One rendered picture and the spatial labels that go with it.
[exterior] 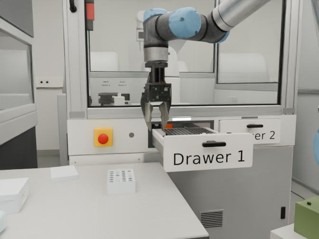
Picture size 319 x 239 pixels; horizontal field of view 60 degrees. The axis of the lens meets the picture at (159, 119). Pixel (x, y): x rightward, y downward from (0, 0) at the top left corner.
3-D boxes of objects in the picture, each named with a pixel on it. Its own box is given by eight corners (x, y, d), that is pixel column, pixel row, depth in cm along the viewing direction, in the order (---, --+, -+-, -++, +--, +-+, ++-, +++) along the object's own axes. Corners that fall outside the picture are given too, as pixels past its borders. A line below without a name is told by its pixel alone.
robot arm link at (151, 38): (154, 5, 77) (137, 11, 83) (154, 45, 78) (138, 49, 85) (175, 9, 81) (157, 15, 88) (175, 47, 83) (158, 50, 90)
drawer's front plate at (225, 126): (279, 142, 126) (281, 119, 125) (220, 145, 121) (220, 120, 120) (277, 142, 128) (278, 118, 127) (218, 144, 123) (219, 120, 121)
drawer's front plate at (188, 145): (252, 167, 89) (253, 133, 88) (164, 172, 84) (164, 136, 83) (249, 165, 91) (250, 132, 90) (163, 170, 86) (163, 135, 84)
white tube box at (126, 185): (135, 193, 83) (135, 180, 82) (107, 195, 81) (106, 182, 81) (132, 179, 95) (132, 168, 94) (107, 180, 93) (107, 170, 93)
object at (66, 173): (78, 179, 95) (78, 174, 95) (51, 182, 92) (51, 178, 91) (74, 169, 107) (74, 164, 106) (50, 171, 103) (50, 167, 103)
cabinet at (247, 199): (287, 300, 140) (297, 145, 130) (76, 334, 121) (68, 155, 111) (215, 214, 233) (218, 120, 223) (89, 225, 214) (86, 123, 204)
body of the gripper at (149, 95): (147, 104, 81) (146, 61, 79) (143, 102, 89) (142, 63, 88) (173, 103, 82) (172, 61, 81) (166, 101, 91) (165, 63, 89)
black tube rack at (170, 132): (223, 154, 98) (223, 136, 97) (174, 157, 94) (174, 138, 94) (202, 142, 119) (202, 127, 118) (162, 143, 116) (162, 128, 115)
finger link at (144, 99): (139, 114, 87) (142, 87, 86) (138, 114, 88) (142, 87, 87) (154, 116, 88) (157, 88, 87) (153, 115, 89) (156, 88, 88)
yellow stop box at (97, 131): (112, 146, 109) (112, 128, 108) (94, 147, 108) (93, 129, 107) (112, 144, 114) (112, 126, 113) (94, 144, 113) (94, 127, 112)
